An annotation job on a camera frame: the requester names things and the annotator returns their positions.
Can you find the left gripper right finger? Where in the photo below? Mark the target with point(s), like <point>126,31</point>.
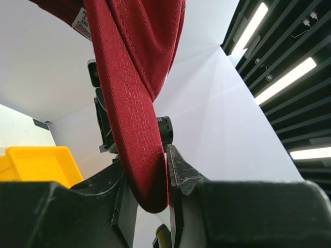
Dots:
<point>206,213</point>

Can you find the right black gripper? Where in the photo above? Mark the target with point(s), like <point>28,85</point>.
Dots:
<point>108,143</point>

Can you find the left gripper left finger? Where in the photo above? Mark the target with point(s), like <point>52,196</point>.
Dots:
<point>97,212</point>

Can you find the red cap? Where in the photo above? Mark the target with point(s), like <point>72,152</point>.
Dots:
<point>135,43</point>

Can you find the yellow plastic tray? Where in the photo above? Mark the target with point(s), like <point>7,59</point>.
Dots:
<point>47,163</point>

